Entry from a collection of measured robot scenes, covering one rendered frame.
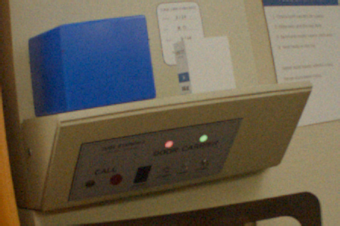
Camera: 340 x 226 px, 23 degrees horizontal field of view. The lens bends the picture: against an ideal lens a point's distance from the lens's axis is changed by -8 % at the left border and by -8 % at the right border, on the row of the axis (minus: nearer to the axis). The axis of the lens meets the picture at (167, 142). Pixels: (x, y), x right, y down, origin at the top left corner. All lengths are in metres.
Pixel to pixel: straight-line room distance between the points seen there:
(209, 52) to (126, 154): 0.15
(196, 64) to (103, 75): 0.13
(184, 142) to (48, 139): 0.16
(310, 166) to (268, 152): 0.66
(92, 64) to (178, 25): 0.20
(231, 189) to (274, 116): 0.12
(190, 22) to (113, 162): 0.22
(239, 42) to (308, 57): 0.63
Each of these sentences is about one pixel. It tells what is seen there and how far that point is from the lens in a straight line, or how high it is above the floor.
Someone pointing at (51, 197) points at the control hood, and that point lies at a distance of 0.93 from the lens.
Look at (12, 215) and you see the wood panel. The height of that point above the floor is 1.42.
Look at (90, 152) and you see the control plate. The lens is 0.90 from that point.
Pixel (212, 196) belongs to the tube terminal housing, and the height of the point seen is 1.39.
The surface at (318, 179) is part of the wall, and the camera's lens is 1.73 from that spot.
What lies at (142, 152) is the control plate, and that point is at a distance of 0.94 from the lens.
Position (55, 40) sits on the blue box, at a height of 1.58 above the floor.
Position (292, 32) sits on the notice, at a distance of 1.71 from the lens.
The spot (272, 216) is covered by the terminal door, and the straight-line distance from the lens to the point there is 0.96.
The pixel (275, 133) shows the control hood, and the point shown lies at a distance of 1.04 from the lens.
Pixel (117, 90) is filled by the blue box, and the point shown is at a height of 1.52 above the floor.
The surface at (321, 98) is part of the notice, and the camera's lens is 1.73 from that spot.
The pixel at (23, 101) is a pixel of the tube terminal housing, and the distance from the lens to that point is 0.96.
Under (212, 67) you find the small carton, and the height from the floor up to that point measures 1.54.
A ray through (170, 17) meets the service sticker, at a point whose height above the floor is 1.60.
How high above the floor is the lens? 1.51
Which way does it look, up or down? 3 degrees down
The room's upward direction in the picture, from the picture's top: 8 degrees counter-clockwise
